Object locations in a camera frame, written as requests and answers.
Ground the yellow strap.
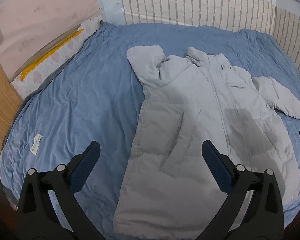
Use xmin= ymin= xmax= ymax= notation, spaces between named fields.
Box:
xmin=19 ymin=29 xmax=84 ymax=81

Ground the floral mattress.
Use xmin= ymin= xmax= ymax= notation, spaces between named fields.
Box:
xmin=12 ymin=16 xmax=102 ymax=99

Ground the pale blue plastic sheet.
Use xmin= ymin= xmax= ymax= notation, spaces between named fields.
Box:
xmin=97 ymin=0 xmax=126 ymax=25

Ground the blue bed sheet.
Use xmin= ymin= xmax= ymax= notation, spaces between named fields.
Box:
xmin=0 ymin=22 xmax=300 ymax=239

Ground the light grey down jacket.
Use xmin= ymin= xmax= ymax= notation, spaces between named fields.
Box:
xmin=113 ymin=46 xmax=300 ymax=239

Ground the white fabric care label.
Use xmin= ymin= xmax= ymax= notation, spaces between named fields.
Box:
xmin=30 ymin=134 xmax=43 ymax=155

